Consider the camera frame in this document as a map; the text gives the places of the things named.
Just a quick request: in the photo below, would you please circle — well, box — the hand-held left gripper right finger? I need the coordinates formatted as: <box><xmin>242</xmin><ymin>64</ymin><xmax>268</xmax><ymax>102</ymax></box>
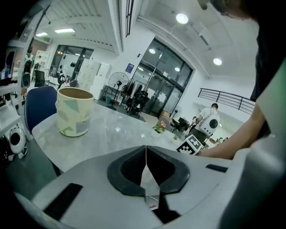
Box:
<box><xmin>146</xmin><ymin>145</ymin><xmax>233</xmax><ymax>224</ymax></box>

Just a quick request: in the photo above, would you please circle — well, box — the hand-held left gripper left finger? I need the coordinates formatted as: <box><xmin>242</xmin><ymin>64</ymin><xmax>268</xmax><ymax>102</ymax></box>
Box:
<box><xmin>31</xmin><ymin>145</ymin><xmax>162</xmax><ymax>229</ymax></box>

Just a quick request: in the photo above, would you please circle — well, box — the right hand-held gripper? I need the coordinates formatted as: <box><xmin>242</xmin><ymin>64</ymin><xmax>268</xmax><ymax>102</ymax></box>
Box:
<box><xmin>176</xmin><ymin>134</ymin><xmax>204</xmax><ymax>156</ymax></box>

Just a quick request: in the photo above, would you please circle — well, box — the person's right forearm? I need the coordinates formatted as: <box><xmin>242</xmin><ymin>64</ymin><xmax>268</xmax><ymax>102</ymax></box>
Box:
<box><xmin>198</xmin><ymin>104</ymin><xmax>272</xmax><ymax>160</ymax></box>

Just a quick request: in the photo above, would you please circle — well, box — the pink flower potted plant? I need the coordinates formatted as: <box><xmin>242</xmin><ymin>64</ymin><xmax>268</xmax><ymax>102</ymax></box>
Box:
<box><xmin>151</xmin><ymin>120</ymin><xmax>166</xmax><ymax>140</ymax></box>

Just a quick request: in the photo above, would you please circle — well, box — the beige patterned round bucket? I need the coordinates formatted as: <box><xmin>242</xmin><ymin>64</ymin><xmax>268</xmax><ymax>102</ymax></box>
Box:
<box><xmin>55</xmin><ymin>87</ymin><xmax>94</xmax><ymax>137</ymax></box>

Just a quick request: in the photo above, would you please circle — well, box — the clothes rack with dark clothes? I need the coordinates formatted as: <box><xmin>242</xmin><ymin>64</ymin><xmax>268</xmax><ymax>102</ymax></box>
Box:
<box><xmin>122</xmin><ymin>78</ymin><xmax>151</xmax><ymax>115</ymax></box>

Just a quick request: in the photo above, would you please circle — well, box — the white round-window backpack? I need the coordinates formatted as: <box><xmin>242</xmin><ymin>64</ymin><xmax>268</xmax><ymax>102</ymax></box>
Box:
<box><xmin>8</xmin><ymin>125</ymin><xmax>29</xmax><ymax>160</ymax></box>

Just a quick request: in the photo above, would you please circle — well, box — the blue upholstered chair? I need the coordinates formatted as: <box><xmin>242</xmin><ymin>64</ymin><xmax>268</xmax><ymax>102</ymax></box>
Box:
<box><xmin>24</xmin><ymin>86</ymin><xmax>58</xmax><ymax>135</ymax></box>

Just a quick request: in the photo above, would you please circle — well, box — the person's black clothing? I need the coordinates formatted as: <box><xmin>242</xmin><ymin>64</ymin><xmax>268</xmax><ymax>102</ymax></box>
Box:
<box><xmin>250</xmin><ymin>13</ymin><xmax>286</xmax><ymax>139</ymax></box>

